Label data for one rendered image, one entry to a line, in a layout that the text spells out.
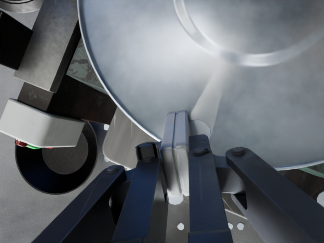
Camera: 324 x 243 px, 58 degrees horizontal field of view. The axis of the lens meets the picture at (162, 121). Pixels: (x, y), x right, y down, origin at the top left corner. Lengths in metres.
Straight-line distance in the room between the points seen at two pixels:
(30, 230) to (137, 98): 1.02
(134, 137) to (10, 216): 1.04
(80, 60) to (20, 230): 0.92
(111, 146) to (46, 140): 0.22
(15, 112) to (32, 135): 0.04
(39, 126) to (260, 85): 0.31
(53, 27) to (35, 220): 0.87
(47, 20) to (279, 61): 0.32
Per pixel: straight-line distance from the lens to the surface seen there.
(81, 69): 0.41
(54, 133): 0.47
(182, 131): 0.17
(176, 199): 0.37
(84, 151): 1.09
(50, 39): 0.44
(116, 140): 0.24
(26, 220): 1.22
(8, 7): 1.33
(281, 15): 0.25
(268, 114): 0.24
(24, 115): 0.46
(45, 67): 0.44
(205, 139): 0.18
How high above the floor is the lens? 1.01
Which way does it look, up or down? 81 degrees down
